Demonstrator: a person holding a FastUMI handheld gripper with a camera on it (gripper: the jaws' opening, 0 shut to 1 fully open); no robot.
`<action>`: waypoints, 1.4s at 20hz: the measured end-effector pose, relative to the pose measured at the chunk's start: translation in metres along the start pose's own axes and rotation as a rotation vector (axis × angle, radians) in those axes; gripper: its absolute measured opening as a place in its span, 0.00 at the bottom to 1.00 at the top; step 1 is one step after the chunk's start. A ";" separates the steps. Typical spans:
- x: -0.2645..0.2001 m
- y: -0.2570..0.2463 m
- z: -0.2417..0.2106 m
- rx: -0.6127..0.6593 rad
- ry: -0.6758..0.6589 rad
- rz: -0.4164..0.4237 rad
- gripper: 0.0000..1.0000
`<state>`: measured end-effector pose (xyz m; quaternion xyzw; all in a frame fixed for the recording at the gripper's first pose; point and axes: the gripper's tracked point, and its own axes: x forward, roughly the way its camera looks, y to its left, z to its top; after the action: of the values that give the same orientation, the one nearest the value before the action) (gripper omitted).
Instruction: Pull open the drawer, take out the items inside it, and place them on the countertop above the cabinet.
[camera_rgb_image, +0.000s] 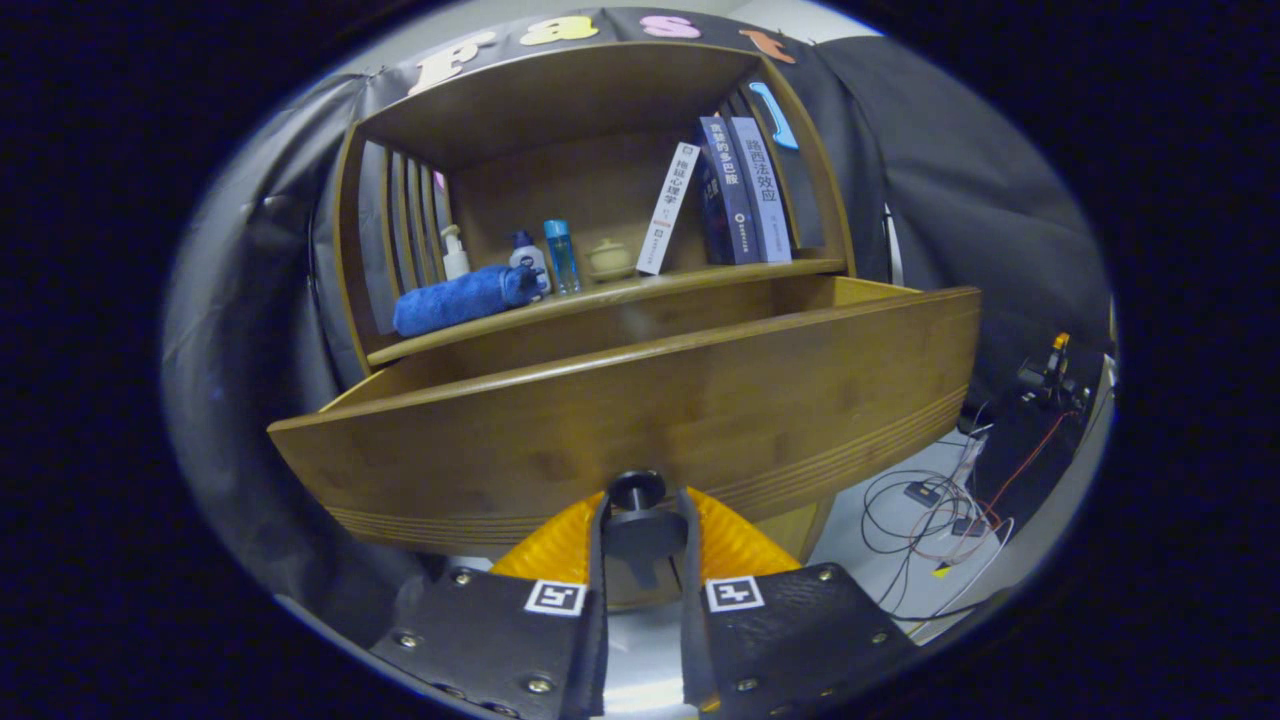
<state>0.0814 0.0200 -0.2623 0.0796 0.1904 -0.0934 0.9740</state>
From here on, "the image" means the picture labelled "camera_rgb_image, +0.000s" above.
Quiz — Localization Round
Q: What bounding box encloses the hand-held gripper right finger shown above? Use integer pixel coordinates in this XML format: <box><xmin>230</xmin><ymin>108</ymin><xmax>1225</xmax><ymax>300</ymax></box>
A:
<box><xmin>680</xmin><ymin>487</ymin><xmax>921</xmax><ymax>716</ymax></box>

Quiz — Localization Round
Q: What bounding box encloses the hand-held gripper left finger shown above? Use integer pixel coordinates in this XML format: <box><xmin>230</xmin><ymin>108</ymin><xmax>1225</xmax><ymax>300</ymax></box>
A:
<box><xmin>368</xmin><ymin>488</ymin><xmax>611</xmax><ymax>719</ymax></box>

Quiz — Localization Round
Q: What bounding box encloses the wooden drawer with black knob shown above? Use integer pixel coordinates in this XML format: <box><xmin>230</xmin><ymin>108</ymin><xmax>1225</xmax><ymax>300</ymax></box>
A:
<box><xmin>267</xmin><ymin>275</ymin><xmax>983</xmax><ymax>591</ymax></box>

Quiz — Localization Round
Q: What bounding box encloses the wooden countertop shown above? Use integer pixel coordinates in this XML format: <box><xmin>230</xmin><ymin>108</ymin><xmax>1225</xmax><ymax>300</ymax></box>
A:
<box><xmin>365</xmin><ymin>258</ymin><xmax>849</xmax><ymax>367</ymax></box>

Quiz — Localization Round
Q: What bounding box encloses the wooden cabinet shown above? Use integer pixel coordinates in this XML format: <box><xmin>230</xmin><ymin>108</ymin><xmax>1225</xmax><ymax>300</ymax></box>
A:
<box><xmin>330</xmin><ymin>40</ymin><xmax>863</xmax><ymax>566</ymax></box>

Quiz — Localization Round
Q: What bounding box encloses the blue rolled towel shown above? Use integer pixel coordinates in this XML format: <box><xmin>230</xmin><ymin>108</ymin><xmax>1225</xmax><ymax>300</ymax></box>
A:
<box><xmin>392</xmin><ymin>263</ymin><xmax>546</xmax><ymax>338</ymax></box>

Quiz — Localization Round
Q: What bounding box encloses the white bottle with blue cap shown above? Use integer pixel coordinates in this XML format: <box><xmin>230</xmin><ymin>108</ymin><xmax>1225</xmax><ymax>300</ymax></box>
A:
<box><xmin>508</xmin><ymin>231</ymin><xmax>551</xmax><ymax>297</ymax></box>

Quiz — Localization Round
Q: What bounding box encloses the clear blue bottle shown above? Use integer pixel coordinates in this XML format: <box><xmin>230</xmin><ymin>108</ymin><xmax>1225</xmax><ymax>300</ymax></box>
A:
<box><xmin>543</xmin><ymin>219</ymin><xmax>582</xmax><ymax>296</ymax></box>

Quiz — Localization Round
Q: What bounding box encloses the beige lidded teacup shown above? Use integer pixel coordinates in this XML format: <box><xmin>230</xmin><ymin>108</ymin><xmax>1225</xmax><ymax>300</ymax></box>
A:
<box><xmin>587</xmin><ymin>237</ymin><xmax>636</xmax><ymax>282</ymax></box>

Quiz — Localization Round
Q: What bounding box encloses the white book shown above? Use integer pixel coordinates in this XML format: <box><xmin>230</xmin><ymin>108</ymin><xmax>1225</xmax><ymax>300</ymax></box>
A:
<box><xmin>636</xmin><ymin>141</ymin><xmax>703</xmax><ymax>276</ymax></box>

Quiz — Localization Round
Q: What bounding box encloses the light purple book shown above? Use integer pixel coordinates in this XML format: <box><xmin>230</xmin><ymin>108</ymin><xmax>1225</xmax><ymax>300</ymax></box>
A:
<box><xmin>728</xmin><ymin>116</ymin><xmax>793</xmax><ymax>265</ymax></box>

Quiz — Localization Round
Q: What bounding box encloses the dark blue book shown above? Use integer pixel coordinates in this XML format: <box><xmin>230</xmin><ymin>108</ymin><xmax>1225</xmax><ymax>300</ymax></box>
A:
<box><xmin>696</xmin><ymin>115</ymin><xmax>761</xmax><ymax>267</ymax></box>

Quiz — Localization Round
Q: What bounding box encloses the bundle of floor cables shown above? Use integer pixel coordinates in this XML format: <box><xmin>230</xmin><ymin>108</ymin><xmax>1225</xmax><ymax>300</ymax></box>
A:
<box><xmin>860</xmin><ymin>410</ymin><xmax>1081</xmax><ymax>641</ymax></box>

